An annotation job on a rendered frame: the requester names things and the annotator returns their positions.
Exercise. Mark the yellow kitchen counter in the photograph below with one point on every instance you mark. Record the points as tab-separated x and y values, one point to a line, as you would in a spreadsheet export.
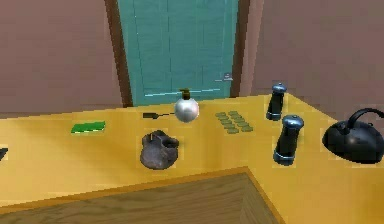
100	160

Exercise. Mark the grey lumpy pot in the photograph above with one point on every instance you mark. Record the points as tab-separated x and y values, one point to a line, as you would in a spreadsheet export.
159	150

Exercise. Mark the black pepper mill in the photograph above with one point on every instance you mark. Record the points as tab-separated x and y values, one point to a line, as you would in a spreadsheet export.
288	140
276	102

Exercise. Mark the black kettle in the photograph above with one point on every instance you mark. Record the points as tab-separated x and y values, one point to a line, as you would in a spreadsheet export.
354	140

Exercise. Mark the black flat object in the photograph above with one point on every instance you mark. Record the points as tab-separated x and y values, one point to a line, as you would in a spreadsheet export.
2	153

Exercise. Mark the silver round soap dispenser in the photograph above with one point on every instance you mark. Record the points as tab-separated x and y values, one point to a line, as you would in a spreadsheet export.
186	108

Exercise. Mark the teal room door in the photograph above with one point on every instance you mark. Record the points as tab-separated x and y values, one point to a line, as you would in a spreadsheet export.
180	46

